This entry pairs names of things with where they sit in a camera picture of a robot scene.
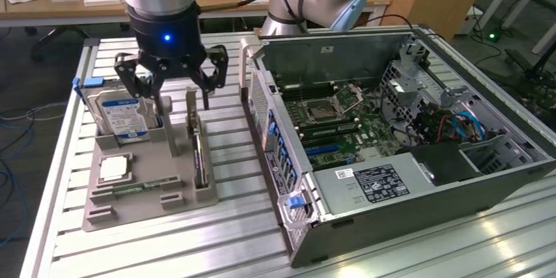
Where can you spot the open dark PC case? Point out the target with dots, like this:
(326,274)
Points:
(391,200)

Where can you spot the green RAM stick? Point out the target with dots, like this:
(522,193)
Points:
(135,187)

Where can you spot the hard disk with blue bracket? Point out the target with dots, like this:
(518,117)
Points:
(123,118)

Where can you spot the metal socket cover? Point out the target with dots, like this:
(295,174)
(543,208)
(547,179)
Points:
(348,94)

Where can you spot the grey power supply unit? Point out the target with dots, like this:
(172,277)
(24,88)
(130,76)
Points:
(360,187)

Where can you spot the grey parts rack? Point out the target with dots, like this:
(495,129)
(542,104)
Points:
(147,206)

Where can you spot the green graphics card with bracket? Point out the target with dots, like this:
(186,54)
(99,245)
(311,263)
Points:
(196,141)

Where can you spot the blue case latch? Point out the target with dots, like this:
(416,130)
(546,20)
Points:
(296,201)

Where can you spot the CPU socket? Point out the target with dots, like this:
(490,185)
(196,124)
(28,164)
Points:
(322,110)

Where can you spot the blue expansion slot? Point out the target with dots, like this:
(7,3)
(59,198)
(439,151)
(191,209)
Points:
(322,150)

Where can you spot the green motherboard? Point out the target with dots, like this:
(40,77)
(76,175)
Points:
(347,134)

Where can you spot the metal disk bay cage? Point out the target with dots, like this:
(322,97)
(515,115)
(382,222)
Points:
(408,86)

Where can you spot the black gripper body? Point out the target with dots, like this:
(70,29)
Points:
(167,35)

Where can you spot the installed RAM stick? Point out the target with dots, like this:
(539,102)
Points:
(330,130)

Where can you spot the silver CPU chip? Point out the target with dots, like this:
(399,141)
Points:
(112,169)

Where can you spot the black chair base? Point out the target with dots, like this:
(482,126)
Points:
(48,38)

